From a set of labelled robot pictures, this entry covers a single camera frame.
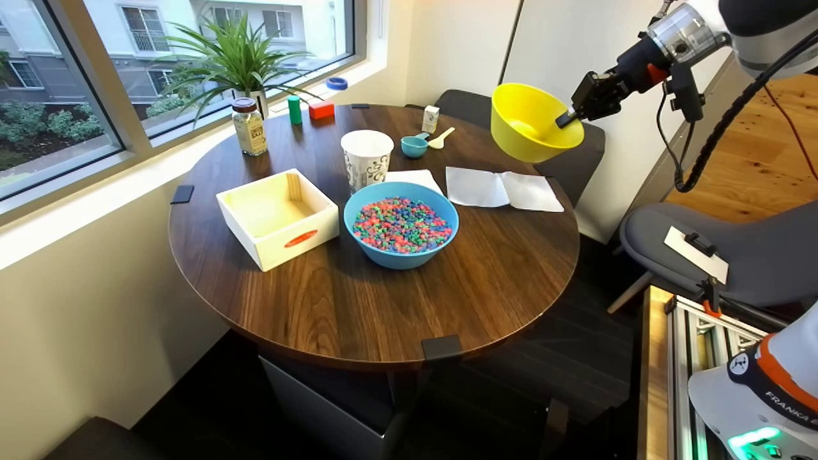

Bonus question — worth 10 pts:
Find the small white napkin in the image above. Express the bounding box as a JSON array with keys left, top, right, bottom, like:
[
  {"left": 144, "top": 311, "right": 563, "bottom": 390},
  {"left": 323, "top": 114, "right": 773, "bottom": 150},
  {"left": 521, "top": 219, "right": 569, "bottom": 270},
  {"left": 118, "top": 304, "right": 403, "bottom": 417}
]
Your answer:
[{"left": 387, "top": 168, "right": 442, "bottom": 193}]

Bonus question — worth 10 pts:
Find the blue bowl of colourful beads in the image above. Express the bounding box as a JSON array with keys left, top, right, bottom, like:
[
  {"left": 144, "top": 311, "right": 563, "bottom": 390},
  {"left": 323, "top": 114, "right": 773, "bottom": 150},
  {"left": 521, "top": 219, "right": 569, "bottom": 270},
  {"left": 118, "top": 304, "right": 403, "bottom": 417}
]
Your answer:
[{"left": 342, "top": 182, "right": 461, "bottom": 270}]

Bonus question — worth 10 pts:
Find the metal robot stand frame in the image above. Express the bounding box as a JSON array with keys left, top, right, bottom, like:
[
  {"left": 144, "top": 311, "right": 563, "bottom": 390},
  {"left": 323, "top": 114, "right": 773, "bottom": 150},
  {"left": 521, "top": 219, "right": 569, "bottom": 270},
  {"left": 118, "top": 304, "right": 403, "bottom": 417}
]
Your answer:
[{"left": 637, "top": 285, "right": 761, "bottom": 460}]

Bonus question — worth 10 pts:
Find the grey chair right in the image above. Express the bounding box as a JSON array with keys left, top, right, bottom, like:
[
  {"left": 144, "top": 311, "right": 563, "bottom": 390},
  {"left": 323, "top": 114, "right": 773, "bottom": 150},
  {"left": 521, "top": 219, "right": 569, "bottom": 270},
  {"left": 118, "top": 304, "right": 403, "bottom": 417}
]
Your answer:
[{"left": 619, "top": 202, "right": 818, "bottom": 309}]

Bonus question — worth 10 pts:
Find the white card on chair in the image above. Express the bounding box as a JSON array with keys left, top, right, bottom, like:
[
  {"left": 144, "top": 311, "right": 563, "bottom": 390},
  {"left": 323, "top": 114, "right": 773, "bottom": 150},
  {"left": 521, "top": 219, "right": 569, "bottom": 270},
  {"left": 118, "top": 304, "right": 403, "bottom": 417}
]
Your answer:
[{"left": 664, "top": 226, "right": 728, "bottom": 283}]

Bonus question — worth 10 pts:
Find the red block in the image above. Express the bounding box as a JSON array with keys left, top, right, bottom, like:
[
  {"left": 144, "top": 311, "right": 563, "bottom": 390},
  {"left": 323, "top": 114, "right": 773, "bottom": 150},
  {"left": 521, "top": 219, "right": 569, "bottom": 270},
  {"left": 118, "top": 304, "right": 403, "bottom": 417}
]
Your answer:
[{"left": 309, "top": 101, "right": 335, "bottom": 124}]

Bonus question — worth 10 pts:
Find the white wooden box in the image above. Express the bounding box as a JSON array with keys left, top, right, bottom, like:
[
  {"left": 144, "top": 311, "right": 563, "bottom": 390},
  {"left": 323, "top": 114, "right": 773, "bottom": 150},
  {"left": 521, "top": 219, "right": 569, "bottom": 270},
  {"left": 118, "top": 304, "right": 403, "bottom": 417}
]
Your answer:
[{"left": 217, "top": 168, "right": 341, "bottom": 270}]

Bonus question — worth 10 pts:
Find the white tissue napkin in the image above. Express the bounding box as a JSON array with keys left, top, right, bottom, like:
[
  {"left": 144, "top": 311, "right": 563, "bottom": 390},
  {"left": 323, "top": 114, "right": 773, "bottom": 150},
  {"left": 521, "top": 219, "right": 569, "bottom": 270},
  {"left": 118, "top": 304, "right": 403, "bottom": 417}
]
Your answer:
[{"left": 445, "top": 166, "right": 563, "bottom": 212}]

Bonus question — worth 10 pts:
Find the grey chair left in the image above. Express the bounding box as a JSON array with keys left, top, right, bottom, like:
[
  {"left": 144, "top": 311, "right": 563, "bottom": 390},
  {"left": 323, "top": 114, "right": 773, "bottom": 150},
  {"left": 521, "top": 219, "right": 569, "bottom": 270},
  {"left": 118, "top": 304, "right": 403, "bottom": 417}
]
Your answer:
[{"left": 436, "top": 81, "right": 605, "bottom": 202}]

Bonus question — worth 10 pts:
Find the grey chair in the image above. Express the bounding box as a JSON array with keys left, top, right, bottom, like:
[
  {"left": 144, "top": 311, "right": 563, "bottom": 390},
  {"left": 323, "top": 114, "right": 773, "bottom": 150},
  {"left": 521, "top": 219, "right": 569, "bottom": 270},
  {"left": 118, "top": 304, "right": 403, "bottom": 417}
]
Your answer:
[
  {"left": 436, "top": 81, "right": 605, "bottom": 202},
  {"left": 619, "top": 202, "right": 818, "bottom": 309}
]

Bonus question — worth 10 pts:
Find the glass jar with dark lid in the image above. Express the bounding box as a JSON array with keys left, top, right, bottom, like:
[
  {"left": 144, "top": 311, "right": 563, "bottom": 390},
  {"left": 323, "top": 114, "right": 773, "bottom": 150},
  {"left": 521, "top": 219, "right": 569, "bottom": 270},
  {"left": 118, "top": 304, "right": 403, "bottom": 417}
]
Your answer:
[{"left": 233, "top": 96, "right": 268, "bottom": 156}]

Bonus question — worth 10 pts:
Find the cream plastic spoon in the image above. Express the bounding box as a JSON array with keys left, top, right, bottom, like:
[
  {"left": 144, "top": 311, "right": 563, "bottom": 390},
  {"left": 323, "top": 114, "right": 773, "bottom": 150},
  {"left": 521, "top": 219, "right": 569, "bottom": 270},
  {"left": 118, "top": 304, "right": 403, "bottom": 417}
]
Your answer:
[{"left": 427, "top": 128, "right": 454, "bottom": 150}]

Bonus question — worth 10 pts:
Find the patterned paper cup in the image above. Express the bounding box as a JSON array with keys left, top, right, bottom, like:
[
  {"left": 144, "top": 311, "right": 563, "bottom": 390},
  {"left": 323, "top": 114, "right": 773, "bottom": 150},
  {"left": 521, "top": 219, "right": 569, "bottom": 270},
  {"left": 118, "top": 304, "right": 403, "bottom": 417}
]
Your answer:
[{"left": 341, "top": 130, "right": 394, "bottom": 192}]

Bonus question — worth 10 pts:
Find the potted green plant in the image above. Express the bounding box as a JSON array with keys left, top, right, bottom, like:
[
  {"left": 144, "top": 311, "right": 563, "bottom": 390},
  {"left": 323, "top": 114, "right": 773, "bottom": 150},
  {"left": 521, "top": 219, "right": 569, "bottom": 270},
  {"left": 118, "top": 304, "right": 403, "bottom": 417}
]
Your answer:
[{"left": 165, "top": 15, "right": 323, "bottom": 114}]

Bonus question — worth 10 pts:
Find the small yellow white packet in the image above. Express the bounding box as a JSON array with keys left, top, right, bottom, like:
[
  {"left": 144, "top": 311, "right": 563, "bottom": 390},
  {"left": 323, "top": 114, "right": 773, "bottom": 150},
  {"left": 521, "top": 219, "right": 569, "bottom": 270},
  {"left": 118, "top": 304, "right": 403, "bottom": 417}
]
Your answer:
[{"left": 421, "top": 105, "right": 440, "bottom": 136}]

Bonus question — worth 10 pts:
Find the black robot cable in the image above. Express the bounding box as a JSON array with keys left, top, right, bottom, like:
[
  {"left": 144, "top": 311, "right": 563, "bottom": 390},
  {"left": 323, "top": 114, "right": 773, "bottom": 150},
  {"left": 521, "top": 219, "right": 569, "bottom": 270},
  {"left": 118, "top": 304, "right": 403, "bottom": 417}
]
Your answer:
[{"left": 654, "top": 27, "right": 818, "bottom": 206}]

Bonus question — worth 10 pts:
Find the black table edge clip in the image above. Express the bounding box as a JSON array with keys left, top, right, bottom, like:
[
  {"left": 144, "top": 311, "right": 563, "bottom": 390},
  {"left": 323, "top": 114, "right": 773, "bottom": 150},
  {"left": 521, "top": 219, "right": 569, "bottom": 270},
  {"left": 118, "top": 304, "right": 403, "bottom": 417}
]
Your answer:
[{"left": 421, "top": 335, "right": 462, "bottom": 363}]

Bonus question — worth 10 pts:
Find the green block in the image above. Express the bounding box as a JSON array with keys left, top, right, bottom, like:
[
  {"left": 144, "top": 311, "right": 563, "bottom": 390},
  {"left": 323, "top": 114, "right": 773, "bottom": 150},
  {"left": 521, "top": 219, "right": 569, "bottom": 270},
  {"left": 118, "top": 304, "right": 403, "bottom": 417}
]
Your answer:
[{"left": 287, "top": 93, "right": 305, "bottom": 128}]

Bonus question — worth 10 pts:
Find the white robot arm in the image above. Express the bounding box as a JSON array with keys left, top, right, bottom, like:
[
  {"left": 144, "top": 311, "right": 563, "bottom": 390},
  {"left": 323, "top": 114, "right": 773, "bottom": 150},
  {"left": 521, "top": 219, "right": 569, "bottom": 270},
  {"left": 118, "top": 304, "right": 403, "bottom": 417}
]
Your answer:
[{"left": 555, "top": 0, "right": 818, "bottom": 128}]

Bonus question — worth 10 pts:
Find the white orange robot base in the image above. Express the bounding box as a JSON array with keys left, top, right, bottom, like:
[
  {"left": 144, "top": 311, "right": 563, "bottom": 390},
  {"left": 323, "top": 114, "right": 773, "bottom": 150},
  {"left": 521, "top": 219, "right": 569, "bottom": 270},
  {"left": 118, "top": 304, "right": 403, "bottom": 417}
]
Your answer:
[{"left": 687, "top": 306, "right": 818, "bottom": 460}]

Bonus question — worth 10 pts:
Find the yellow plastic bowl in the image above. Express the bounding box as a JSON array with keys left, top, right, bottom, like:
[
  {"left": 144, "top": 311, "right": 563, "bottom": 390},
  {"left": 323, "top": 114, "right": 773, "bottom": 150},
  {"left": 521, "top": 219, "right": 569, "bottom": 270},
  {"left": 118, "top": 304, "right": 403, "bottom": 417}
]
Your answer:
[{"left": 490, "top": 81, "right": 585, "bottom": 164}]

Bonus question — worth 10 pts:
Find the blue lid on sill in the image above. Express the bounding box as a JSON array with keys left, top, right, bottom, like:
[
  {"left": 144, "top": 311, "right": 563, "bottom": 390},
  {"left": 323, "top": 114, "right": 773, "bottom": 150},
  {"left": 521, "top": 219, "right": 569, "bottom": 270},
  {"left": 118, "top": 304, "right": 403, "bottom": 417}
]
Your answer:
[{"left": 328, "top": 77, "right": 348, "bottom": 88}]

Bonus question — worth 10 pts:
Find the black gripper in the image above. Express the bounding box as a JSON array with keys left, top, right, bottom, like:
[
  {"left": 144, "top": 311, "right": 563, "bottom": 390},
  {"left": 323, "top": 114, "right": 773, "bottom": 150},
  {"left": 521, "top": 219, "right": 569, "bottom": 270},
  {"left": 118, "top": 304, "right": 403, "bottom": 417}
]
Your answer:
[{"left": 555, "top": 37, "right": 673, "bottom": 128}]

